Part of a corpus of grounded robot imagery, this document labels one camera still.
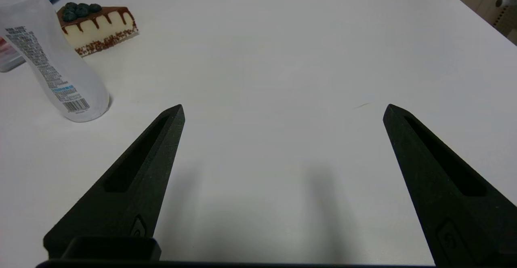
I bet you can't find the translucent white plastic bottle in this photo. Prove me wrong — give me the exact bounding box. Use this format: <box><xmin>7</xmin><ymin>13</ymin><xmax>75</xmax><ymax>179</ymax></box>
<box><xmin>0</xmin><ymin>0</ymin><xmax>110</xmax><ymax>122</ymax></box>

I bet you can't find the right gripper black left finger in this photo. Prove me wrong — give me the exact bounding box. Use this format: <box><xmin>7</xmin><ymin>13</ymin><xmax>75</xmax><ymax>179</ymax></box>
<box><xmin>44</xmin><ymin>105</ymin><xmax>185</xmax><ymax>259</ymax></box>

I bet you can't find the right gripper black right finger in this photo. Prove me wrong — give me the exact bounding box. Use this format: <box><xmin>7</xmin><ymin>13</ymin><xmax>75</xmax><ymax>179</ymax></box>
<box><xmin>383</xmin><ymin>104</ymin><xmax>517</xmax><ymax>268</ymax></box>

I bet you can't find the chocolate blueberry cake slice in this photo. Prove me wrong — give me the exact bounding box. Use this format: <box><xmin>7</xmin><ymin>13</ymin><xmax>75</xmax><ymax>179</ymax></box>
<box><xmin>57</xmin><ymin>2</ymin><xmax>139</xmax><ymax>57</ymax></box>

